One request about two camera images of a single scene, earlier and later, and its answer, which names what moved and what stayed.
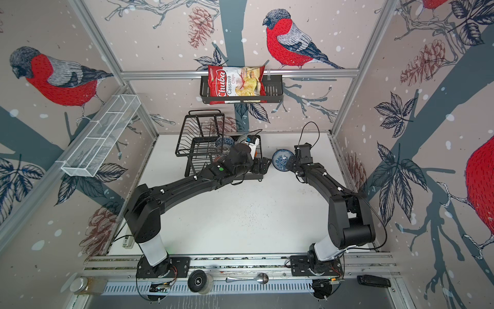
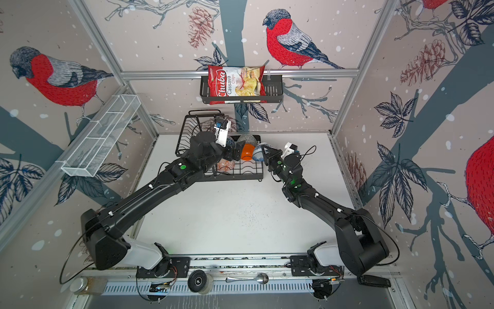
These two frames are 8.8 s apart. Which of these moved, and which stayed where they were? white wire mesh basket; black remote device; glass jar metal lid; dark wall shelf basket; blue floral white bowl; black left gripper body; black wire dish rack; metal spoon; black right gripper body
Moved: black right gripper body; blue floral white bowl; black left gripper body
Stayed: glass jar metal lid; black remote device; black wire dish rack; white wire mesh basket; dark wall shelf basket; metal spoon
